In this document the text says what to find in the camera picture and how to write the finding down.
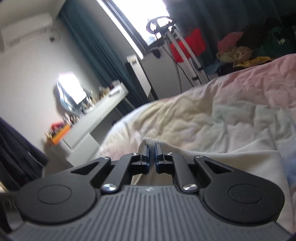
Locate white garment with black trim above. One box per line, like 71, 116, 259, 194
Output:
132, 139, 291, 235

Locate orange cosmetics box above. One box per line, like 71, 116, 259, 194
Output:
46, 122, 71, 145

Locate white air conditioner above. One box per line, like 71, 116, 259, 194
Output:
1, 13, 53, 51

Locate white radiator heater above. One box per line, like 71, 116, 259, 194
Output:
125, 55, 159, 100

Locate red bag on stand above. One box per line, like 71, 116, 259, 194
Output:
169, 27, 207, 63

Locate oval mirror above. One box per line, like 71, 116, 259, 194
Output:
57, 72, 88, 116

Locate pile of colourful clothes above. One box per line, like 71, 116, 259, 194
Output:
215, 18, 295, 76

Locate cosmetic bottles on table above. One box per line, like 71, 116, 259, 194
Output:
63, 86, 111, 126

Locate white dressing table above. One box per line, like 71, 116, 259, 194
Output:
50, 83, 128, 167

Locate pink pastel bed sheet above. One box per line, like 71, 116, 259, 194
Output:
99, 54, 295, 185

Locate teal curtain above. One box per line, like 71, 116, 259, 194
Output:
60, 1, 295, 107

